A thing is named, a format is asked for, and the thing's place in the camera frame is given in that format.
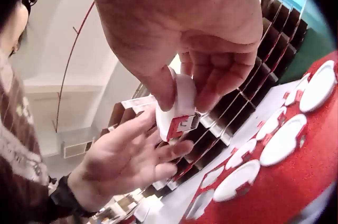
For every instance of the person's left thumb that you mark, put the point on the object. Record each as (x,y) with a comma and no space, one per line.
(134,122)

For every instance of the group of white round lamps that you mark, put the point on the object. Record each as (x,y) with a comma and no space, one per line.
(282,139)

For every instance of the thin red curved rod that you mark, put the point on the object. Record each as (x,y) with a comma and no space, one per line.
(69,57)

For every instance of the person's right thumb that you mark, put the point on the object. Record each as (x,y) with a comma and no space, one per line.
(161,86)

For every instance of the black wrist band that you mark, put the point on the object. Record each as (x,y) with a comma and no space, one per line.
(66,195)

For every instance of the red foam tray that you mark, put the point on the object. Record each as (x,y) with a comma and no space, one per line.
(295,181)

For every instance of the person's body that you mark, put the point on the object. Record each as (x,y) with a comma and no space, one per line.
(18,118)

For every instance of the white round lamp red clip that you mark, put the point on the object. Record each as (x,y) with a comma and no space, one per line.
(182,102)

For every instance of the person's right fingers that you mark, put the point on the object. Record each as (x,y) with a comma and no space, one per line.
(216,76)

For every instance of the person's right hand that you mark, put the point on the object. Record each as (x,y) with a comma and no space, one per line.
(169,15)

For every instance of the brown cardboard divider box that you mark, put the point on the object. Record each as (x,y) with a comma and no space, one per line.
(237,102)

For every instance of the person's left hand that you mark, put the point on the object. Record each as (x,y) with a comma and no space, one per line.
(118,160)

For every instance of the person's left fingers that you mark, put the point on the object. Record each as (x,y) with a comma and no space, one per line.
(169,155)

